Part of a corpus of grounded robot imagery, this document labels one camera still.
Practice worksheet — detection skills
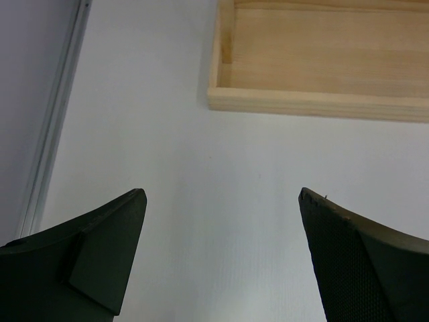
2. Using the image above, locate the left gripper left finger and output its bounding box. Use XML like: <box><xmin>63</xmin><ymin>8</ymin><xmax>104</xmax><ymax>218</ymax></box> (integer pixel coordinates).
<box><xmin>1</xmin><ymin>189</ymin><xmax>147</xmax><ymax>321</ymax></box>

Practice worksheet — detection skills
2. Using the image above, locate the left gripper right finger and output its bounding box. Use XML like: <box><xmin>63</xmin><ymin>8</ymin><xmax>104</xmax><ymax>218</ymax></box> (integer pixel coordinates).
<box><xmin>298</xmin><ymin>188</ymin><xmax>428</xmax><ymax>321</ymax></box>

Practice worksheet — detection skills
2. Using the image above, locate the wooden hanger stand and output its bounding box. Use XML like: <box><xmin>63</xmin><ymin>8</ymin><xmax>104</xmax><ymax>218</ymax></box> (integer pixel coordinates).
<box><xmin>207</xmin><ymin>1</ymin><xmax>428</xmax><ymax>123</ymax></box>

